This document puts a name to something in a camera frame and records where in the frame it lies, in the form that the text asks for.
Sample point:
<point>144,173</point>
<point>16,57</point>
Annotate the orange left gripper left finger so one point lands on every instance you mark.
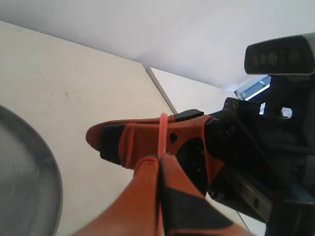
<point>135,211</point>

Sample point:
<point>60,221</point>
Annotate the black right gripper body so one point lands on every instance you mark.
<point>269,160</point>

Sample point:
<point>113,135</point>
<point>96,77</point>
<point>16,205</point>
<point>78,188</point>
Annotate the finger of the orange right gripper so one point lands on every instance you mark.
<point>185,115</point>
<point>125,142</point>

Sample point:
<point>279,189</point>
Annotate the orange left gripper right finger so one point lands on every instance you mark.
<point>186,212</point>

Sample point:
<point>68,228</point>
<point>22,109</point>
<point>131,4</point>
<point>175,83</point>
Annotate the thin red plastic stick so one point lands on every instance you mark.
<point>161,150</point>

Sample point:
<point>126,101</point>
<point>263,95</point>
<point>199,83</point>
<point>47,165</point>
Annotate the round steel plate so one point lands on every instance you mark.
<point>31,190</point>

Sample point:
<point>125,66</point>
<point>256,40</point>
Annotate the white fabric backdrop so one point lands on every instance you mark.
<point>204,40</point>

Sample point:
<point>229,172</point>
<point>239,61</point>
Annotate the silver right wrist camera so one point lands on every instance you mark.
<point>290,55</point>

